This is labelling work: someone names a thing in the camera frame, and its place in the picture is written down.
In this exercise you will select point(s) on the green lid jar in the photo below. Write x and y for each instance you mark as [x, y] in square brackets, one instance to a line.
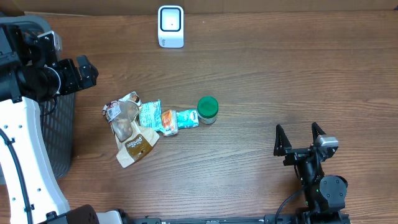
[207, 108]

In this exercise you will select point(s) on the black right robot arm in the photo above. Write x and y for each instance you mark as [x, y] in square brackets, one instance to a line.
[324, 194]

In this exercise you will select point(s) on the small teal tissue pack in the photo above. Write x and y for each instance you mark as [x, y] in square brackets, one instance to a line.
[187, 119]

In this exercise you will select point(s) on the brown pastry bag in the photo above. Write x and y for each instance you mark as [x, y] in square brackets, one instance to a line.
[134, 142]

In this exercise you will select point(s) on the orange tissue pack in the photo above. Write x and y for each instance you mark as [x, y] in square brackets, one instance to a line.
[169, 122]

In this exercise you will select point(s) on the white barcode scanner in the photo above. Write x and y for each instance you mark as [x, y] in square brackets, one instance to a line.
[171, 26]

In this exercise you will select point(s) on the grey plastic mesh basket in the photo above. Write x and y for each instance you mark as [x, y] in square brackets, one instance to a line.
[57, 128]

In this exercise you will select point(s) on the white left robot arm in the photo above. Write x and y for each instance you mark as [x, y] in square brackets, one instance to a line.
[31, 73]

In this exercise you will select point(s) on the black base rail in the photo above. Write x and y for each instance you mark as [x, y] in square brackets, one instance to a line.
[217, 220]

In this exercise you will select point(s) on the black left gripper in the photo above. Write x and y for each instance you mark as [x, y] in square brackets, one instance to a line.
[75, 81]

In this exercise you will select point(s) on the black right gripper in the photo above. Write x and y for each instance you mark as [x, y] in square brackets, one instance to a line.
[296, 155]

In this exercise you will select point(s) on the teal wet wipes pack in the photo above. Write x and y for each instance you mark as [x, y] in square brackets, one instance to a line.
[150, 116]

